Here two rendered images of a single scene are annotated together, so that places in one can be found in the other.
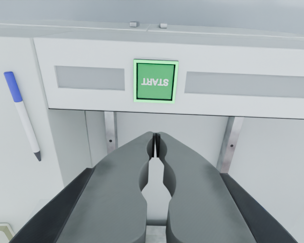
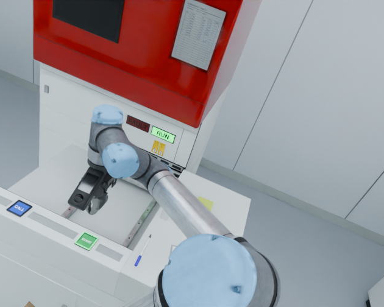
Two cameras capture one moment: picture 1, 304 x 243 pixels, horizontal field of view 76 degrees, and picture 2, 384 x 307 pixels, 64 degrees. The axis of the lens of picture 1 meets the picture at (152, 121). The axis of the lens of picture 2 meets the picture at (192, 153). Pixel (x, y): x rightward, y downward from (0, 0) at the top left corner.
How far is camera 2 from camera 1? 88 cm
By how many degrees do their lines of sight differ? 29
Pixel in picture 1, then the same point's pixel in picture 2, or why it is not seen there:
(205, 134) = (79, 221)
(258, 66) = (47, 229)
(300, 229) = (55, 144)
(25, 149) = (154, 240)
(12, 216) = not seen: hidden behind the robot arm
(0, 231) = not seen: hidden behind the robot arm
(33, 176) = (160, 230)
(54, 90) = (125, 254)
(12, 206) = not seen: hidden behind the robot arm
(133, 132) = (116, 239)
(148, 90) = (90, 239)
